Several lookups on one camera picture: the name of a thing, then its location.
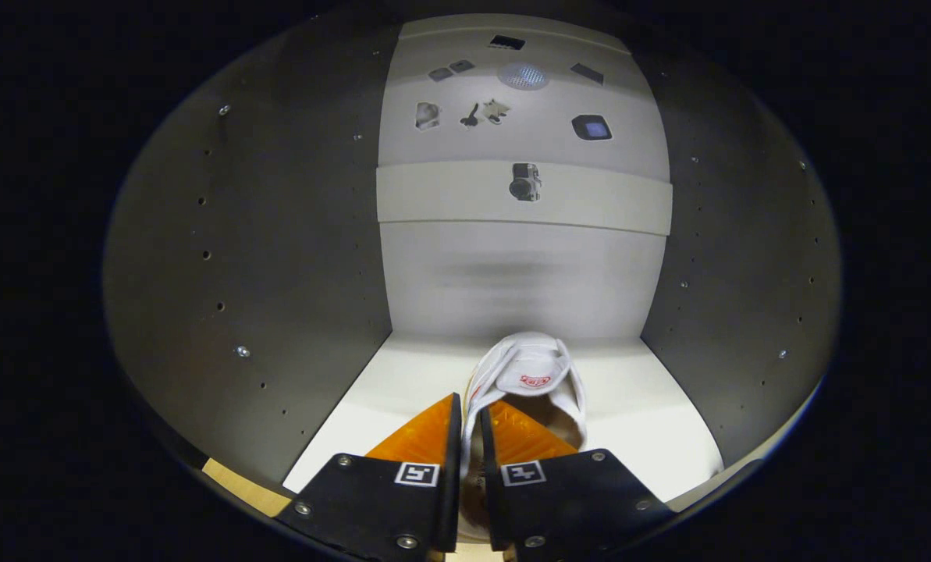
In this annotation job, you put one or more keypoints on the white shoe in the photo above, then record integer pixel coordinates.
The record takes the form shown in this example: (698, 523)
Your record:
(527, 367)

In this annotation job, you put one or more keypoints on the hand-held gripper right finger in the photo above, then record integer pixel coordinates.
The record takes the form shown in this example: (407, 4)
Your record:
(492, 499)

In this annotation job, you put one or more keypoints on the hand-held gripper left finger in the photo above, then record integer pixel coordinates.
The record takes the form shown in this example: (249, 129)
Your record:
(451, 499)

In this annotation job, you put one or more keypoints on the dark grey shoe cabinet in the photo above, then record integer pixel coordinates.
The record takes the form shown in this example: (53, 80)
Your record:
(512, 273)

